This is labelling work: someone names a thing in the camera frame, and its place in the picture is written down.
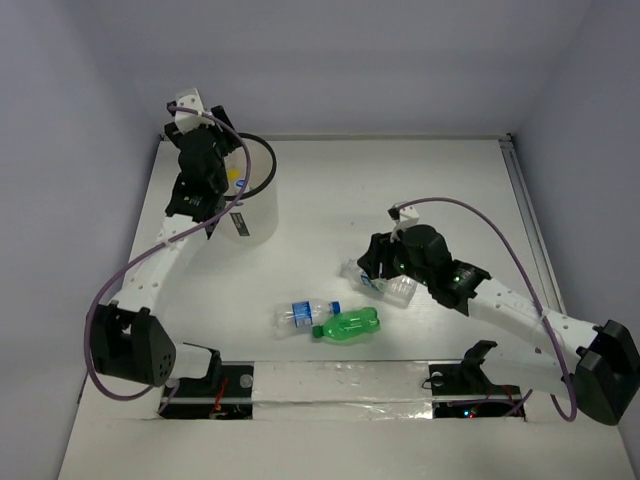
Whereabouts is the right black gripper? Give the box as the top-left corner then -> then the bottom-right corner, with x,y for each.
357,229 -> 433,287

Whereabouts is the clear bottle white cap green label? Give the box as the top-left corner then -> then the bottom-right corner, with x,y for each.
340,259 -> 417,308

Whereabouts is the green plastic bottle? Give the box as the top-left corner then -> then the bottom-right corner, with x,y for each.
312,307 -> 381,344

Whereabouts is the small clear bottle blue cap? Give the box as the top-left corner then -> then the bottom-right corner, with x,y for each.
274,299 -> 342,339

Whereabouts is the clear bottle orange label yellow cap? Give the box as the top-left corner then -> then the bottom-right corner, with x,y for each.
227,169 -> 241,184

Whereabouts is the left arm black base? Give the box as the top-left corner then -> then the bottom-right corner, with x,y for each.
158,349 -> 255,420

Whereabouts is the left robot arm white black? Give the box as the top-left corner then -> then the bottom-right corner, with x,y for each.
84,100 -> 247,401

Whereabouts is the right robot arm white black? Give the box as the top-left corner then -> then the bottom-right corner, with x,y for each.
357,225 -> 639,426

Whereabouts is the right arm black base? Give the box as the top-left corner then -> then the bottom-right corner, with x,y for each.
421,340 -> 526,420

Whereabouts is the white translucent bin black rim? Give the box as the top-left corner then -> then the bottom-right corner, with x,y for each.
215,133 -> 279,246

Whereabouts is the silver tape strip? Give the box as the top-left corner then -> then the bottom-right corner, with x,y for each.
251,361 -> 433,421

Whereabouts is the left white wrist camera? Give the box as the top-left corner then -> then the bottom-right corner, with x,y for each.
167,88 -> 213,134

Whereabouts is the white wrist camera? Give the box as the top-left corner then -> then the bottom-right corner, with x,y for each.
167,88 -> 213,134
388,203 -> 420,241

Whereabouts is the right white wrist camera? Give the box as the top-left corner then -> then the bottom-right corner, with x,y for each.
388,203 -> 420,241

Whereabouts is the aluminium rail at right edge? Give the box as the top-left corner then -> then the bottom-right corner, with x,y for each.
498,134 -> 566,314

